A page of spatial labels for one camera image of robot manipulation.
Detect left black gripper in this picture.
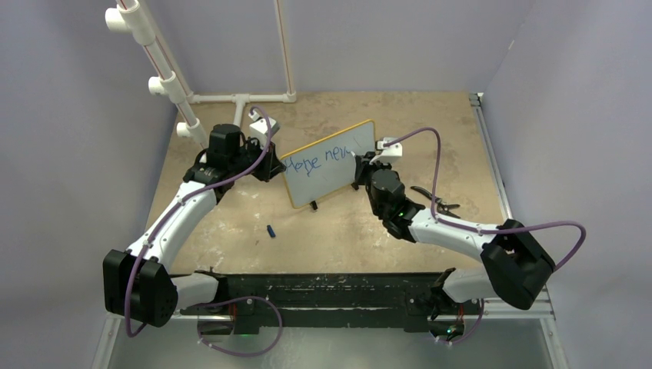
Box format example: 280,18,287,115
229,136,284,182

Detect yellow framed whiteboard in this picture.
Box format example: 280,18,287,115
281,119,375,209

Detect blue marker cap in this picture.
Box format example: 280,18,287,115
266,224,276,238

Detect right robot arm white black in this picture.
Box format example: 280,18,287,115
354,151,555,313

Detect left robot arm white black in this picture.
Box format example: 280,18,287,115
102,118,285,327

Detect black pliers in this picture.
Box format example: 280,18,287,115
410,186,461,219

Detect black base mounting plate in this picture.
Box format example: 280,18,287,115
181,271,481,334

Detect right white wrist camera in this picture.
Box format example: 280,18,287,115
371,137,403,165

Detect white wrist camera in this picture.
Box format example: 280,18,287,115
248,111,281,142
371,137,403,165

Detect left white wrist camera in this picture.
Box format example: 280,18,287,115
248,111,281,142

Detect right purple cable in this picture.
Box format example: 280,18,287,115
381,127,587,348

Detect white PVC pipe frame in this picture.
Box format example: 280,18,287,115
105,0,297,148

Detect aluminium rail frame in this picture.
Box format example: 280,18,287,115
102,108,559,345

